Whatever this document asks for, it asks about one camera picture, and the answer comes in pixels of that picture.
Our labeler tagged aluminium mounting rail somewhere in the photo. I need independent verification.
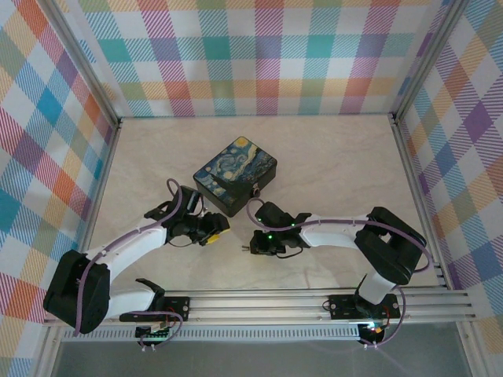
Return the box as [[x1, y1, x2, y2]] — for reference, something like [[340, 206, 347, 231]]
[[42, 288, 479, 327]]

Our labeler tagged round black controller board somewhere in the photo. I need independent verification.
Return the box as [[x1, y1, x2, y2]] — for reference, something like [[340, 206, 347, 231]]
[[359, 321, 388, 343]]

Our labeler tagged circuit board with green lights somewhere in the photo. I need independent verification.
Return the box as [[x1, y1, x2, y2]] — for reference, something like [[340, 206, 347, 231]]
[[135, 324, 174, 342]]

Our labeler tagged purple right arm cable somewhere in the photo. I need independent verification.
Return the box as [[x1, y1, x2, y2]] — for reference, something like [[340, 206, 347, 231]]
[[245, 197, 431, 349]]

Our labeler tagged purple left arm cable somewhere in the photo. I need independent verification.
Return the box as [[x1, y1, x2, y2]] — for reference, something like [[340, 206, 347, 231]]
[[72, 178, 185, 351]]

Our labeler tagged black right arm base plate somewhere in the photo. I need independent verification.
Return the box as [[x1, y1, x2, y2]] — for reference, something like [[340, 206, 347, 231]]
[[328, 293, 402, 320]]

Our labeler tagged black box with starry print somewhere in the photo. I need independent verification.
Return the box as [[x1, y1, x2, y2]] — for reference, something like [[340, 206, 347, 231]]
[[192, 136, 279, 217]]

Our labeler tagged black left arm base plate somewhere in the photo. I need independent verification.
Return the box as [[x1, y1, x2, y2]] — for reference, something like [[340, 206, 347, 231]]
[[119, 296, 192, 324]]

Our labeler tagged slotted grey cable duct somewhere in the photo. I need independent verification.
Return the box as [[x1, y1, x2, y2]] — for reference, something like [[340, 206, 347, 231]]
[[62, 324, 362, 343]]

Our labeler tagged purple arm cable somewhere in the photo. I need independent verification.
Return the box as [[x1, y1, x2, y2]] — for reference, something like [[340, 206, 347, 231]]
[[245, 197, 431, 349], [72, 178, 185, 351]]

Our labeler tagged aluminium frame post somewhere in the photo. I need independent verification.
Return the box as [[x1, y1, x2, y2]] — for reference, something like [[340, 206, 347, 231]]
[[37, 0, 123, 133], [391, 0, 472, 123]]

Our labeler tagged aluminium table side rail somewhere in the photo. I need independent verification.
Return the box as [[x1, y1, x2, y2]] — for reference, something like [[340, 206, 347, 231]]
[[391, 112, 451, 290], [33, 117, 123, 377]]

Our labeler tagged thin black right gripper cable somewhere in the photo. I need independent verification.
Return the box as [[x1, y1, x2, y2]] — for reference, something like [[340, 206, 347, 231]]
[[274, 247, 304, 260]]

